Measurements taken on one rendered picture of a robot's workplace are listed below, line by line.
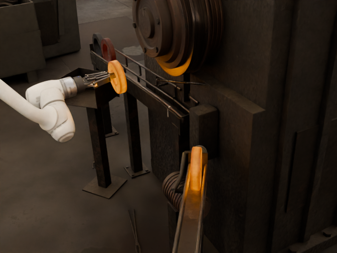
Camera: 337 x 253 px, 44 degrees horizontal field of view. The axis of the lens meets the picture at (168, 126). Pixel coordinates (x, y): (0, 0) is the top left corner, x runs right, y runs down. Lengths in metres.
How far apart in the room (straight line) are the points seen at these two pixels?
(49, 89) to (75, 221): 0.87
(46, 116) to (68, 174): 1.10
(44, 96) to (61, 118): 0.14
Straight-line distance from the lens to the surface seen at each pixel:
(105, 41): 2.64
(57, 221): 2.44
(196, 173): 1.42
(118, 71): 1.89
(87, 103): 2.26
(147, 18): 1.68
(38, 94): 1.83
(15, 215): 2.57
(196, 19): 1.56
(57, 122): 1.74
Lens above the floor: 1.59
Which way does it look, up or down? 30 degrees down
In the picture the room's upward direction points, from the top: 3 degrees counter-clockwise
